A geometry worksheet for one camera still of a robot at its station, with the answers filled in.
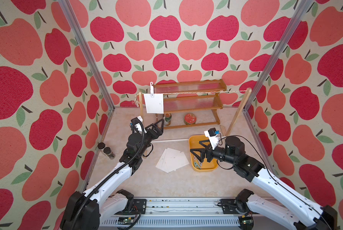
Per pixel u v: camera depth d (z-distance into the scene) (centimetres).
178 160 91
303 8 70
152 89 65
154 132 67
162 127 69
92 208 39
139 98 66
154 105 71
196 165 88
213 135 61
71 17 73
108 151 84
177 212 74
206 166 87
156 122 68
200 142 73
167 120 101
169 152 94
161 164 89
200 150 62
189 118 108
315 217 39
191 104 132
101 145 87
